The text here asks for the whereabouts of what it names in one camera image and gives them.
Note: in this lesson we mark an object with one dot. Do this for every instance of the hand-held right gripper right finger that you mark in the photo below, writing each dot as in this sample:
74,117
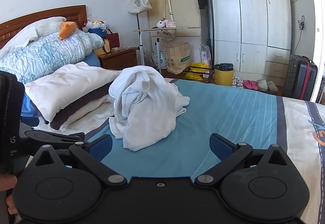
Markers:
221,146

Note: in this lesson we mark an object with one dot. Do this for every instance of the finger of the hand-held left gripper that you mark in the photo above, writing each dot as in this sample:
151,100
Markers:
50,137

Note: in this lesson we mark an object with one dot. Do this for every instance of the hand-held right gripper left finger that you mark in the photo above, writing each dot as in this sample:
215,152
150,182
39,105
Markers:
101,146

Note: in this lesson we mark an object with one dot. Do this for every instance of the white t-shirt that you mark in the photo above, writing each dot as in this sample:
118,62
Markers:
142,112

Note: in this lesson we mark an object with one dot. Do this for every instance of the beige shoulder bag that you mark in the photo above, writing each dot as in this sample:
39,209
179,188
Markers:
168,35

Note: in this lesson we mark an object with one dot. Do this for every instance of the black metal clothes rack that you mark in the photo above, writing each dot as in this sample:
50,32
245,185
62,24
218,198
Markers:
210,10

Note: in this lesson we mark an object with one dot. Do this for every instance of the person's left hand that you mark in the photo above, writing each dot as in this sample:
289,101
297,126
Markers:
7,182

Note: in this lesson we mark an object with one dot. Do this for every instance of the blue and white bed sheet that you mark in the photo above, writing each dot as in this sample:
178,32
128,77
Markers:
215,117

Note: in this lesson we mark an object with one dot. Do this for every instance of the cream blanket with brown stripe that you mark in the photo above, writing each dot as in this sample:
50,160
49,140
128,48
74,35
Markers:
71,86

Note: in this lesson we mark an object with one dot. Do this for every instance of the white shoe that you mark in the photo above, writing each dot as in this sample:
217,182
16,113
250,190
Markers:
234,82
240,83

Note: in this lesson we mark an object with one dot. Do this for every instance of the pink slipper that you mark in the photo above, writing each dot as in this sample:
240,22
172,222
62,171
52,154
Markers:
254,85
247,85

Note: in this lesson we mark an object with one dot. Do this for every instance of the light blue quilt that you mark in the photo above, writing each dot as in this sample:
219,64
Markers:
45,53

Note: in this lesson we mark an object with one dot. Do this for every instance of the yellow trash bin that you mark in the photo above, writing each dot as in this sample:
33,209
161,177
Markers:
223,78

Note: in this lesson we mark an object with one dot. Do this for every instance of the beige slipper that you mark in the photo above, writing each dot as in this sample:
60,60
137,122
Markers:
263,85
272,86

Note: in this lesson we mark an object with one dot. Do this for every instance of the black bin liner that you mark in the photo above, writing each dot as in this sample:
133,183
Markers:
223,66

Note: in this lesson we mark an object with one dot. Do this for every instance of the yellow plastic bag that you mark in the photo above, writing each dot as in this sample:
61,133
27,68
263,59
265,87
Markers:
196,67

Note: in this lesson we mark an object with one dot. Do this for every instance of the blue pillow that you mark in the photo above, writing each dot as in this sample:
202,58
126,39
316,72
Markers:
92,61

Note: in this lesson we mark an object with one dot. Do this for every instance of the wooden nightstand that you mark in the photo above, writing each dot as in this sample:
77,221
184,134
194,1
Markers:
119,60

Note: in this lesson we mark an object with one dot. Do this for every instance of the white plastic package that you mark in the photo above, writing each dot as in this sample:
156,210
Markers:
204,55

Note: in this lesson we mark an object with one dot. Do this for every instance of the brown paper bag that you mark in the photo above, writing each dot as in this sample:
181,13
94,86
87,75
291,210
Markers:
177,57

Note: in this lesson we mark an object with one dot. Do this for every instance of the orange plush toy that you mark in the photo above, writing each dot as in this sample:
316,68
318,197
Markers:
66,29

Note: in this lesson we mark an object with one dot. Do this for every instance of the white printed plastic bag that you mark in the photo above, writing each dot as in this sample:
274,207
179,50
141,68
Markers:
158,60

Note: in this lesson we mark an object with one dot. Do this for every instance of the black suitcase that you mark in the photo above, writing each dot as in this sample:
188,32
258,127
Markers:
299,76

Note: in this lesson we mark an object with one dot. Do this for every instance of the red paper bag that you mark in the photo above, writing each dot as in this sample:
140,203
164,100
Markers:
113,39

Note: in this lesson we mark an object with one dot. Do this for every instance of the wooden headboard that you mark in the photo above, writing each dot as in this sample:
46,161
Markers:
76,14

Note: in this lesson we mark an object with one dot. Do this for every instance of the white side table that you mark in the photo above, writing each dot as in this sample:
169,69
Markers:
175,28

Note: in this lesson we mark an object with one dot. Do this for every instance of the pink tissue box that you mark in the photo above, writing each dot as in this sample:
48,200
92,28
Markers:
170,24

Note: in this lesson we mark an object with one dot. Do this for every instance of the small white plush toy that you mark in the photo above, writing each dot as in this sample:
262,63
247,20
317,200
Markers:
160,23

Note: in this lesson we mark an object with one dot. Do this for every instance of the white wardrobe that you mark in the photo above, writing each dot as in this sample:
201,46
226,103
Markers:
254,10

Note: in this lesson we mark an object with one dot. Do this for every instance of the white tote bag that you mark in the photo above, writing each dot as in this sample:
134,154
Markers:
139,3

